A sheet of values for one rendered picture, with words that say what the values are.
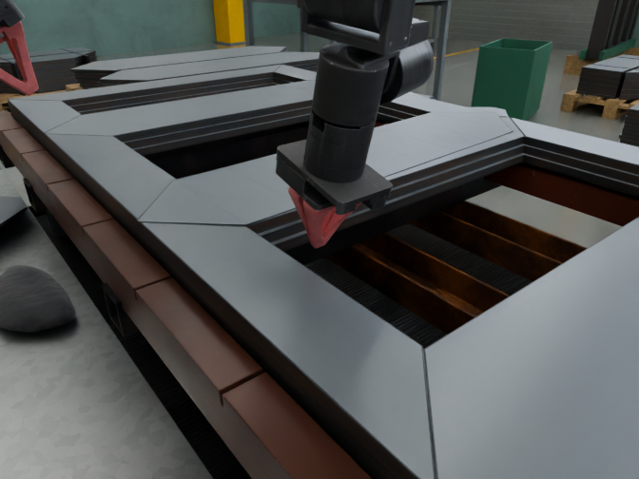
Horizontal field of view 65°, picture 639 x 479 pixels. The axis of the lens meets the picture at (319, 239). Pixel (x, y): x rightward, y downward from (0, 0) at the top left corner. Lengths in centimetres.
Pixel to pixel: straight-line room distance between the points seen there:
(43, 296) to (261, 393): 47
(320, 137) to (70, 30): 773
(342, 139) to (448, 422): 23
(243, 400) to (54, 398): 32
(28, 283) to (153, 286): 34
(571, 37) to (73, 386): 877
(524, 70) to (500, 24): 522
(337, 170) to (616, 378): 27
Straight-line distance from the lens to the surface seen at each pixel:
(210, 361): 44
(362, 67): 41
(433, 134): 93
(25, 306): 80
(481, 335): 43
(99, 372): 69
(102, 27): 829
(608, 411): 40
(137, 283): 56
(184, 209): 63
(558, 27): 912
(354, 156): 44
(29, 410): 68
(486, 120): 104
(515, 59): 429
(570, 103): 505
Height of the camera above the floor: 111
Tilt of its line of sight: 28 degrees down
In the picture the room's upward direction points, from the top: straight up
